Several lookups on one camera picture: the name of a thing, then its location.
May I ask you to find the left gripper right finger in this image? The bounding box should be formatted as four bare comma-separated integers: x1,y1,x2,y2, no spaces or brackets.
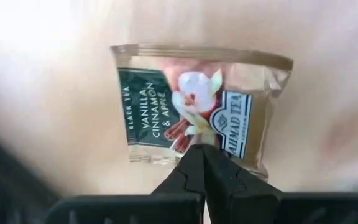
204,144,284,224

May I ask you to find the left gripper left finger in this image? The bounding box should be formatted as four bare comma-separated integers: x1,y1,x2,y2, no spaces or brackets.
150,142,206,196

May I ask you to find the beige vanilla tea sachet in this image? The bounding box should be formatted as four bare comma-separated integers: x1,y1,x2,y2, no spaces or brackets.
109,43,294,183

